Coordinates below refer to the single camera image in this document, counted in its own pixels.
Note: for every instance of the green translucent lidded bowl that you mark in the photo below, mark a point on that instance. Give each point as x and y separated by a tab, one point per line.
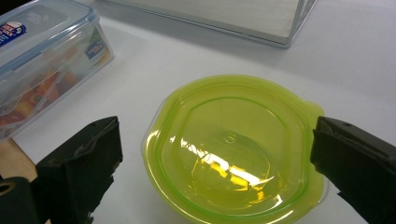
230	124

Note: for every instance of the white table mat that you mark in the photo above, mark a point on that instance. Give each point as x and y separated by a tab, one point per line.
162	62

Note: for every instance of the clear plastic food container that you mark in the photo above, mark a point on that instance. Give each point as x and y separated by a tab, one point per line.
46	71

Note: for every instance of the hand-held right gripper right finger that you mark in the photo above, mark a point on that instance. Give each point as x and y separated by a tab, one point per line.
358	161

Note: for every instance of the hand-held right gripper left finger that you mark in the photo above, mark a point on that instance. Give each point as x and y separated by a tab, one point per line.
77	168

